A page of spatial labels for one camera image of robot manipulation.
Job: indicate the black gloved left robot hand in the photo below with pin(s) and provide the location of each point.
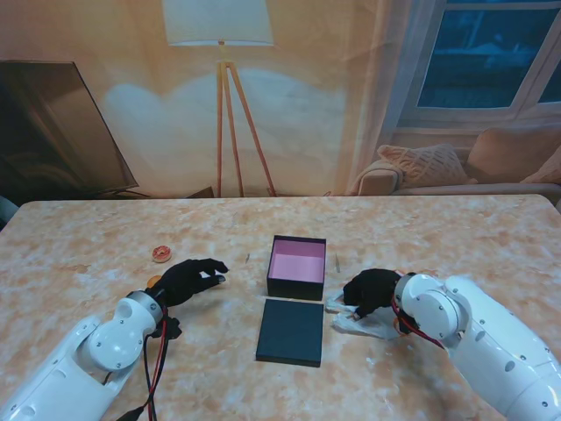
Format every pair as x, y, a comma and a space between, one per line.
184, 283

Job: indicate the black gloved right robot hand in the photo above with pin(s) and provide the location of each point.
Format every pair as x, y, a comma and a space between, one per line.
372, 289

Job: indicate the orange glazed mini donut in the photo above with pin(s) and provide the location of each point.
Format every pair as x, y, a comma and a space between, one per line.
152, 280

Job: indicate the pink frosted mini donut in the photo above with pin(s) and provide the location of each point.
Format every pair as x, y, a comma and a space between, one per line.
161, 255

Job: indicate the white plastic bag orange logo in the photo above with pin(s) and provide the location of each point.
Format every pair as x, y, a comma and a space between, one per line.
372, 326

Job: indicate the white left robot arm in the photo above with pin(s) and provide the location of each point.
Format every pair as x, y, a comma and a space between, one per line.
105, 346

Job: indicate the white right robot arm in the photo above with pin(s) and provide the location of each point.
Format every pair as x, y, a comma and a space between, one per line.
482, 333

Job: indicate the black gift box pink inside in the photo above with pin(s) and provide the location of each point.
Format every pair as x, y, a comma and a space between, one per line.
298, 263

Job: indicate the black gift box lid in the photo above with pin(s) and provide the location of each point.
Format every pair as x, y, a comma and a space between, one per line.
289, 333

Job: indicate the dark grey chair edge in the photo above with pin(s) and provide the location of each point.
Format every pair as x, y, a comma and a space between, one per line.
4, 210

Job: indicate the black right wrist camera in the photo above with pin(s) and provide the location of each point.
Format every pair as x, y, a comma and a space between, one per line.
405, 326

